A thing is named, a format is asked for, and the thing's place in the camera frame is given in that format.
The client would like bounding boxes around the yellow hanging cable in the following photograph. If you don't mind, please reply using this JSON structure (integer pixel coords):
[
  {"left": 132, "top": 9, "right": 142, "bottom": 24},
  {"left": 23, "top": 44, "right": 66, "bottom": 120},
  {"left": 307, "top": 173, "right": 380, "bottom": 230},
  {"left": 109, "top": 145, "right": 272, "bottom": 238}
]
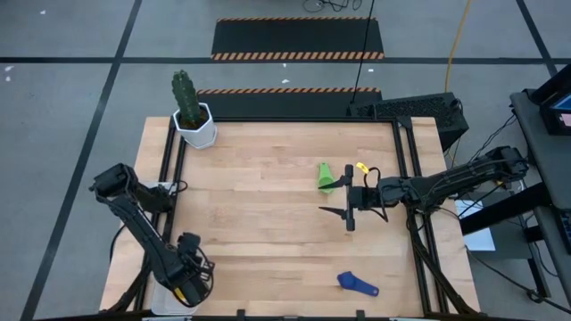
[{"left": 444, "top": 0, "right": 473, "bottom": 94}]

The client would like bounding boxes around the small navy measuring cup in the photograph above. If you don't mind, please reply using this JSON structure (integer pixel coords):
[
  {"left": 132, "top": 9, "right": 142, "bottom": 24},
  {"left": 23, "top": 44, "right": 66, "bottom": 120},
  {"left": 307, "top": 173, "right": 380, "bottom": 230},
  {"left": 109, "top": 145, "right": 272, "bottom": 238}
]
[{"left": 336, "top": 270, "right": 380, "bottom": 298}]

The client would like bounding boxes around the black aluminium table frame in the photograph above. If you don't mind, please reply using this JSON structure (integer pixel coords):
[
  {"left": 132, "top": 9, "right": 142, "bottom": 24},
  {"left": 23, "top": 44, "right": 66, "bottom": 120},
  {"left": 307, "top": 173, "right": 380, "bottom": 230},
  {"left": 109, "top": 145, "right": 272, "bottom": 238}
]
[{"left": 106, "top": 116, "right": 481, "bottom": 318}]

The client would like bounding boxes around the black coiled floor cable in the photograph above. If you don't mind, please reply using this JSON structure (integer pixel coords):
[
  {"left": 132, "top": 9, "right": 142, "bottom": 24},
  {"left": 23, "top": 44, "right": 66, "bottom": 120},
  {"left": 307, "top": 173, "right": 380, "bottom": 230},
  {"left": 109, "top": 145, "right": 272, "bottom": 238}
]
[{"left": 302, "top": 0, "right": 362, "bottom": 13}]

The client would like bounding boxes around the black hazard-striped floor mat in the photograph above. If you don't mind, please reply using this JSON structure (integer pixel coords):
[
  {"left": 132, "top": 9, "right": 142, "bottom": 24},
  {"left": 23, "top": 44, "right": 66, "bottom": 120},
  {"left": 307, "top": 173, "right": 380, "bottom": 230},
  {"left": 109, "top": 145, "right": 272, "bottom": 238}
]
[
  {"left": 211, "top": 16, "right": 385, "bottom": 62},
  {"left": 195, "top": 86, "right": 384, "bottom": 119}
]

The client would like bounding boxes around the black hanging cable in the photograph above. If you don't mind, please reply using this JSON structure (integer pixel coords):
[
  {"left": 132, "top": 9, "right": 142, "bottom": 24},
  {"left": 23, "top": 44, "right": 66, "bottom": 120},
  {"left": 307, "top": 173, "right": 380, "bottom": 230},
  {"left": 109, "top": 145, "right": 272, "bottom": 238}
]
[{"left": 351, "top": 0, "right": 376, "bottom": 104}]

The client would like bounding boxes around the green measuring cup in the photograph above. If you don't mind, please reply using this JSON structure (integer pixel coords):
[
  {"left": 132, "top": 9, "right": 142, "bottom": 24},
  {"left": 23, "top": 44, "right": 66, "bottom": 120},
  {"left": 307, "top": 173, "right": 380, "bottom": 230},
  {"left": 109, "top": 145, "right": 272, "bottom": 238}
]
[{"left": 317, "top": 162, "right": 337, "bottom": 195}]

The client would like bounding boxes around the white hexagonal plant pot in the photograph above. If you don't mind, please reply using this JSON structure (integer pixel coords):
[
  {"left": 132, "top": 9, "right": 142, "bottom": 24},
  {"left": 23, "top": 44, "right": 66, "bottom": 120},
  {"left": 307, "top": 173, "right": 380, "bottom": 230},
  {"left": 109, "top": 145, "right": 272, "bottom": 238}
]
[{"left": 172, "top": 102, "right": 219, "bottom": 150}]

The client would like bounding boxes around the black monitor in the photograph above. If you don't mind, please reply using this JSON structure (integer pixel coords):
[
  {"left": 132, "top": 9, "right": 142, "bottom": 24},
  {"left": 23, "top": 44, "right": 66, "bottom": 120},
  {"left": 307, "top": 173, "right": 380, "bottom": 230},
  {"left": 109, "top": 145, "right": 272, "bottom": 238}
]
[{"left": 530, "top": 63, "right": 571, "bottom": 137}]

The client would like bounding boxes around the green cactus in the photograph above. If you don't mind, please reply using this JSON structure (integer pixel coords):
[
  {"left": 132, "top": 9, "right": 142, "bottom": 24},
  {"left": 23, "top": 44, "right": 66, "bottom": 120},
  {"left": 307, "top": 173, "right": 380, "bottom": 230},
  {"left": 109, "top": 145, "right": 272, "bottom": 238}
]
[{"left": 171, "top": 69, "right": 203, "bottom": 128}]

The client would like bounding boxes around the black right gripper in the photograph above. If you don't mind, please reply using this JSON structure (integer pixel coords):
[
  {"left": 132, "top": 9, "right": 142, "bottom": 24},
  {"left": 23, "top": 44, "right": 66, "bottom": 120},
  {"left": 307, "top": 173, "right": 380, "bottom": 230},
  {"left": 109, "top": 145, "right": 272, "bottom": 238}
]
[{"left": 318, "top": 164, "right": 385, "bottom": 232}]

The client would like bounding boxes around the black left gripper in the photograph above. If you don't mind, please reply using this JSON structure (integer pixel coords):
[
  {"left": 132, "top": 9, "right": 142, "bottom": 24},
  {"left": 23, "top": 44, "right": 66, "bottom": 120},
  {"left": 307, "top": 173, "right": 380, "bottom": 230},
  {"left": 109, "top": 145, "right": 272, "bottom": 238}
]
[{"left": 176, "top": 231, "right": 214, "bottom": 308}]

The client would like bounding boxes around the white paper sheet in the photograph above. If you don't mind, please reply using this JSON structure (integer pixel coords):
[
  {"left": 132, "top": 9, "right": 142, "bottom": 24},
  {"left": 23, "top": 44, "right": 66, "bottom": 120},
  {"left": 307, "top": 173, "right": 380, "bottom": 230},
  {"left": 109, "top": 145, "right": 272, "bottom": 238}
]
[{"left": 454, "top": 199, "right": 497, "bottom": 252}]

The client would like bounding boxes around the white plastic basket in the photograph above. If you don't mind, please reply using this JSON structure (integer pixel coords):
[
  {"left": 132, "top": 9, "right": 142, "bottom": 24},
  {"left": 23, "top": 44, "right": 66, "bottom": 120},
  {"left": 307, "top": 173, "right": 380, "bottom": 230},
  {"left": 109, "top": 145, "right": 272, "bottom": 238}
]
[{"left": 150, "top": 276, "right": 197, "bottom": 316}]

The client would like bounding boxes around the black computer case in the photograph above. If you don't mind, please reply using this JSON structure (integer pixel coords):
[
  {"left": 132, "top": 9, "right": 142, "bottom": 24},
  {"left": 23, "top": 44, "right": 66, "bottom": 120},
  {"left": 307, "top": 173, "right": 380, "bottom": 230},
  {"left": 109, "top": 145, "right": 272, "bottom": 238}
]
[{"left": 347, "top": 92, "right": 470, "bottom": 152}]

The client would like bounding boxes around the grey side desk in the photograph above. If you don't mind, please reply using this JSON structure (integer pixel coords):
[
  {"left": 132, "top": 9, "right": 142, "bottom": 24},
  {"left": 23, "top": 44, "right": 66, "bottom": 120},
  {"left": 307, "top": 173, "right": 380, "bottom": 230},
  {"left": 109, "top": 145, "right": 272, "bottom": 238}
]
[{"left": 459, "top": 88, "right": 571, "bottom": 304}]

